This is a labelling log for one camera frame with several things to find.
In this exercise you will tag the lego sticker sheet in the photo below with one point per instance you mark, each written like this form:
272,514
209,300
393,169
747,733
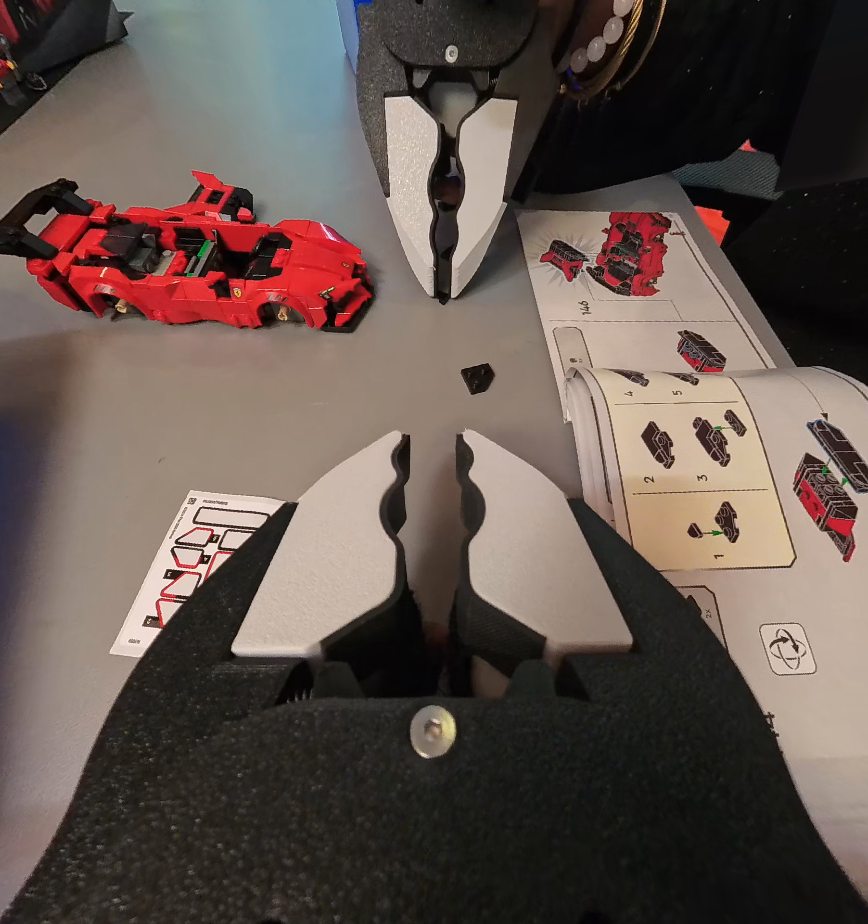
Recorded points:
188,520

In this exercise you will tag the small black lego wedge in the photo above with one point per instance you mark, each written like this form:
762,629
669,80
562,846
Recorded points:
477,377

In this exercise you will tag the red lego subassembly with clear piece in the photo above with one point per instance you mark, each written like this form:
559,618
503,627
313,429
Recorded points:
217,198

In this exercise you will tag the person's right forearm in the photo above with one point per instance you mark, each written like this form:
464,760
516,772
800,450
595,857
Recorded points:
694,94

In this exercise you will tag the black mesh office chair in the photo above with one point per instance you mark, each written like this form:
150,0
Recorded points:
730,173

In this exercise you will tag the red lego sports car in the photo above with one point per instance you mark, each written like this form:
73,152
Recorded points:
188,289

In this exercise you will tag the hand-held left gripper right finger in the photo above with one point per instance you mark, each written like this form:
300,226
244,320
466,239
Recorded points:
542,570

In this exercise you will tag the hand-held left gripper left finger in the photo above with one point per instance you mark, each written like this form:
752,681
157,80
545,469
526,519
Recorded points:
326,563

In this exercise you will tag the red orange cloth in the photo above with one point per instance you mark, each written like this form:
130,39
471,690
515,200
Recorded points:
712,220

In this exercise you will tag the lego set cardboard box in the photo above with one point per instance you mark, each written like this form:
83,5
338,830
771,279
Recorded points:
59,29

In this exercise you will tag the lego instruction booklet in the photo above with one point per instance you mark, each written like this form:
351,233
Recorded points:
802,650

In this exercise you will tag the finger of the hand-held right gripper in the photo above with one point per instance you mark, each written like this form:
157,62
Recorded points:
488,180
409,180

